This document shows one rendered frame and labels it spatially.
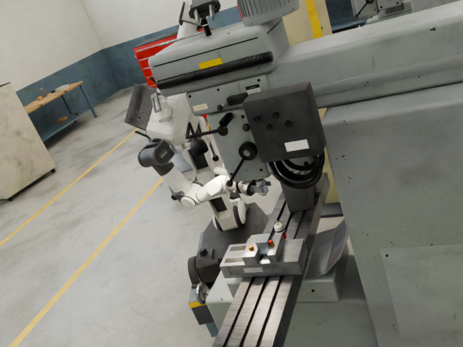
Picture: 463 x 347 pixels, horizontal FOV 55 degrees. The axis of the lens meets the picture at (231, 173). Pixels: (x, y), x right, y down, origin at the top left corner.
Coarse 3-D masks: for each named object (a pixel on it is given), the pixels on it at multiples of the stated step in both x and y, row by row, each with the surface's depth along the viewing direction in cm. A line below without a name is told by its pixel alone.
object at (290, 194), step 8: (280, 184) 217; (288, 192) 218; (296, 192) 217; (304, 192) 216; (312, 192) 227; (288, 200) 221; (296, 200) 220; (304, 200) 219; (312, 200) 222; (288, 208) 223; (296, 208) 222; (304, 208) 221; (312, 208) 220
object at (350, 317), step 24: (216, 288) 222; (360, 288) 191; (216, 312) 218; (312, 312) 197; (336, 312) 192; (360, 312) 187; (288, 336) 210; (312, 336) 205; (336, 336) 199; (360, 336) 194
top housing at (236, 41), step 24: (240, 24) 163; (264, 24) 148; (168, 48) 170; (192, 48) 156; (216, 48) 153; (240, 48) 150; (264, 48) 148; (168, 72) 164; (240, 72) 154; (264, 72) 152; (168, 96) 171
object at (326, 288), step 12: (312, 252) 203; (348, 252) 211; (336, 264) 191; (324, 276) 187; (336, 276) 187; (300, 288) 191; (312, 288) 188; (324, 288) 186; (336, 288) 185; (300, 300) 194; (312, 300) 192; (324, 300) 190; (336, 300) 187
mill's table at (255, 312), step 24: (288, 216) 221; (312, 216) 214; (312, 240) 209; (240, 288) 185; (264, 288) 182; (288, 288) 175; (240, 312) 174; (264, 312) 168; (288, 312) 170; (216, 336) 165; (240, 336) 161; (264, 336) 158
